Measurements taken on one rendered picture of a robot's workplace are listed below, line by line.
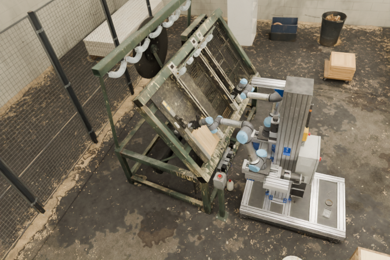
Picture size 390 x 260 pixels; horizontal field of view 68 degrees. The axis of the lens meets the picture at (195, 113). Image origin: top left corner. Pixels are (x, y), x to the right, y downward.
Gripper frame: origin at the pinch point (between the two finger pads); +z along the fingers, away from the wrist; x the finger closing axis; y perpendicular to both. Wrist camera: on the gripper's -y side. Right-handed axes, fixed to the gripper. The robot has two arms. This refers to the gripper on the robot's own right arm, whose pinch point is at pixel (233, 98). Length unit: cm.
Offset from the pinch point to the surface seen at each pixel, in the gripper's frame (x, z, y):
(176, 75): 30, -17, 76
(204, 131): 45, 30, 13
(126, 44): 37, -28, 139
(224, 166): 66, 47, -30
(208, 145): 55, 38, 0
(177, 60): 11, -22, 84
